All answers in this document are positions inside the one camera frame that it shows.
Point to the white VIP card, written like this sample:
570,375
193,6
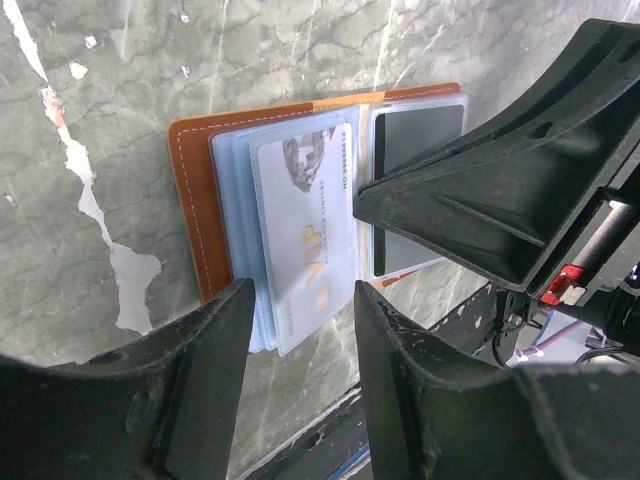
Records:
303,182

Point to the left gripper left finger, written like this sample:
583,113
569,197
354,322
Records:
161,407

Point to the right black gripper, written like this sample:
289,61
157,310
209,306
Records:
555,220

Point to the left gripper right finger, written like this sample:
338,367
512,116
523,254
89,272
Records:
434,412

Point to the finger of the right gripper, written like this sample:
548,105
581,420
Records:
584,110

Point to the brown leather card holder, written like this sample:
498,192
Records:
211,159

